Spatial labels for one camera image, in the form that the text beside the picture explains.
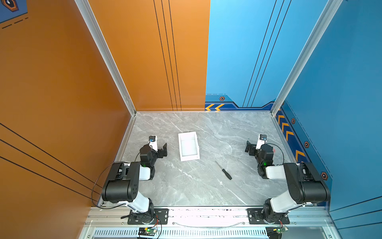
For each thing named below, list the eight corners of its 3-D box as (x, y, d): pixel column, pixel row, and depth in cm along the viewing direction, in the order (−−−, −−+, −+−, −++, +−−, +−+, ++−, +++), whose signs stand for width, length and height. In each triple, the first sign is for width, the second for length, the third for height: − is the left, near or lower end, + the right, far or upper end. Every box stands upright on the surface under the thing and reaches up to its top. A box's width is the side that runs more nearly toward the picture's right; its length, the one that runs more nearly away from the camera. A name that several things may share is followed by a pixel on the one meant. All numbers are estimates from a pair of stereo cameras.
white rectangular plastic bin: (180, 162, 94) (179, 156, 89) (179, 139, 105) (178, 133, 100) (200, 159, 95) (200, 154, 90) (196, 137, 106) (196, 131, 101)
